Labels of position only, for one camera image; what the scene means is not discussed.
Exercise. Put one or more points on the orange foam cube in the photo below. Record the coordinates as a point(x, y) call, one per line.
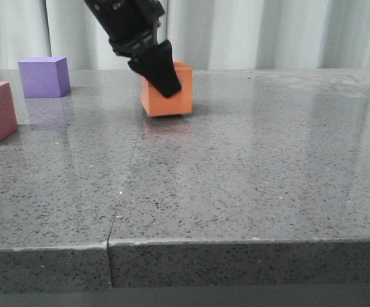
point(181, 103)

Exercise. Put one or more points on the grey pleated curtain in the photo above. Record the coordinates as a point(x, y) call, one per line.
point(208, 35)

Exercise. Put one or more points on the purple foam cube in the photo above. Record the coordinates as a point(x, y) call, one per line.
point(44, 77)

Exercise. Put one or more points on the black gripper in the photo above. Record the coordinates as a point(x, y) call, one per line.
point(131, 27)

